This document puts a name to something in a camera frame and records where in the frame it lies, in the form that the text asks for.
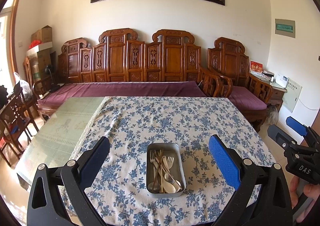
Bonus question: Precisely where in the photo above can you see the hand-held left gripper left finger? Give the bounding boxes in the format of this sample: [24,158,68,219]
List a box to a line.
[26,136,111,226]

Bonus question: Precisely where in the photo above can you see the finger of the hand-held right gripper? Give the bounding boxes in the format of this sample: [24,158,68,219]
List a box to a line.
[267,124,300,149]
[285,116,320,143]

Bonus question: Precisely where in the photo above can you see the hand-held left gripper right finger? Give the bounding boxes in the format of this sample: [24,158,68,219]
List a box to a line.
[208,134,293,226]

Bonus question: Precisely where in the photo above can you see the metal tin box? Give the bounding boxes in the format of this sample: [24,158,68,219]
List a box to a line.
[146,142,187,194]

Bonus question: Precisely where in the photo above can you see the white plastic spoon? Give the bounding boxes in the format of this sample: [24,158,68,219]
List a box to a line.
[160,155,182,193]

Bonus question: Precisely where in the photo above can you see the wooden chopstick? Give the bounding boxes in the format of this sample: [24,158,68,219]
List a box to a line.
[153,150,164,189]
[151,150,162,190]

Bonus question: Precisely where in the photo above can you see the person's right hand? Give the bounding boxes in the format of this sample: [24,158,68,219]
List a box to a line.
[289,175,320,218]

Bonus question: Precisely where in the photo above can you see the grey fluffy mop head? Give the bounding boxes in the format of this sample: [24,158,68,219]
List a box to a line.
[265,106,279,126]

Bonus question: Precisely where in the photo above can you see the wooden side table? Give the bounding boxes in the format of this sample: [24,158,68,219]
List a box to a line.
[269,76,288,112]

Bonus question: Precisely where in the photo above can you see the white router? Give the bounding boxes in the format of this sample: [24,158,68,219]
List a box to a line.
[274,73,288,89]

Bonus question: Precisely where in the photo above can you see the purple armchair cushion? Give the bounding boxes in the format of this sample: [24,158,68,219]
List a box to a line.
[229,86,267,110]

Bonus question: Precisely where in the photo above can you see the red desk calendar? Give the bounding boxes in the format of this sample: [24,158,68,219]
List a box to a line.
[250,60,263,75]

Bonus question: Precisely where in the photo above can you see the purple sofa cushion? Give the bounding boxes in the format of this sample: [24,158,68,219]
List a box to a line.
[37,81,208,107]

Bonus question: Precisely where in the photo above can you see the blue floral tablecloth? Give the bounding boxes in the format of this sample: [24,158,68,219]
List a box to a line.
[61,96,277,226]

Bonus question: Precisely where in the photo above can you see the carved wooden armchair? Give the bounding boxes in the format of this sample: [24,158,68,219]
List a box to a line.
[200,37,273,131]

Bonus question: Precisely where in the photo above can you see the dark wooden chair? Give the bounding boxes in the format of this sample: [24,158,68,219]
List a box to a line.
[0,91,39,166]

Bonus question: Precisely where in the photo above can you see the black desk lamp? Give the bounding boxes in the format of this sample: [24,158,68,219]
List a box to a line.
[45,65,56,89]

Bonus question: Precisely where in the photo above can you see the carved wooden sofa bench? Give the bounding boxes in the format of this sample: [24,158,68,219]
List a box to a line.
[32,28,209,123]

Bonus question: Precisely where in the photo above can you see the clear plastic bag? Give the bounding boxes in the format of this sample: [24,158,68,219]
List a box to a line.
[14,72,32,101]

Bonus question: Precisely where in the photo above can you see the stacked cardboard boxes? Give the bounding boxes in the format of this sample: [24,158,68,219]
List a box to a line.
[30,50,57,84]

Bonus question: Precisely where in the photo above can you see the wooden chair back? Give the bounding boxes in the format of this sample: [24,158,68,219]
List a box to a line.
[22,57,34,89]

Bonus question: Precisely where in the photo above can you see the black bag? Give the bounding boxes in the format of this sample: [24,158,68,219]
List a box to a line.
[0,85,9,106]

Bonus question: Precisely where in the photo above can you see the flat white box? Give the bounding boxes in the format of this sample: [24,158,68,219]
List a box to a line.
[26,43,53,58]

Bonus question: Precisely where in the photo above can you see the white wall cable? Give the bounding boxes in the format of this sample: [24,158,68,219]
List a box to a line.
[299,98,320,111]

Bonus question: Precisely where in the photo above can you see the white wall distribution box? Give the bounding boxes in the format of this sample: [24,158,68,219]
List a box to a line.
[282,78,302,113]

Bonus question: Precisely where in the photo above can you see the grey wall panel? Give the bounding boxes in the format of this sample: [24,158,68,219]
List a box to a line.
[275,18,295,39]

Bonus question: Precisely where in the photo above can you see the wooden door frame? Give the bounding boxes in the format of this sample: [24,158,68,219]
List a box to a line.
[0,0,24,86]

